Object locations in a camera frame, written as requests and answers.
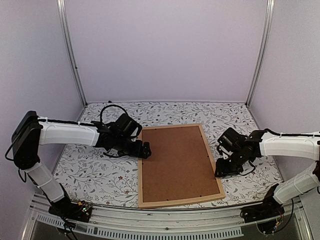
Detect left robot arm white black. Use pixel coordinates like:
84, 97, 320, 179
4, 111, 152, 217

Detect left aluminium corner post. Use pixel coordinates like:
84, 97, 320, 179
56, 0, 88, 107

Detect right aluminium corner post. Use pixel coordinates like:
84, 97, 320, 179
245, 0, 275, 108

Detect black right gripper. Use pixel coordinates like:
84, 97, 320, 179
214, 149, 247, 178

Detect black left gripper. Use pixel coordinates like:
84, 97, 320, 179
114, 136, 152, 160

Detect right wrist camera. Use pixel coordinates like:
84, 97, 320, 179
217, 127, 248, 153

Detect floral patterned table mat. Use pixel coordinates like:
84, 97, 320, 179
53, 102, 282, 208

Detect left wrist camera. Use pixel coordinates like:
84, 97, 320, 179
114, 113, 143, 139

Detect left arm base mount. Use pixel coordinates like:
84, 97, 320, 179
48, 193, 92, 223

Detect brown backing board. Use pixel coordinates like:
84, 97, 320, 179
141, 125, 221, 203

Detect aluminium corner post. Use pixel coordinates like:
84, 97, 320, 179
245, 0, 275, 108
56, 0, 88, 107

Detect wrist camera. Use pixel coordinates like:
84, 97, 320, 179
217, 127, 248, 153
114, 113, 143, 139

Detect light wooden picture frame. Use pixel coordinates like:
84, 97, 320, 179
137, 123, 225, 209

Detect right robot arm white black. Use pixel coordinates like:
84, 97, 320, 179
215, 127, 320, 218

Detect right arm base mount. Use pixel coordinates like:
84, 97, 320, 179
240, 183, 285, 235

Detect aluminium front rail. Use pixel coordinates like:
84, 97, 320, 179
21, 194, 316, 240

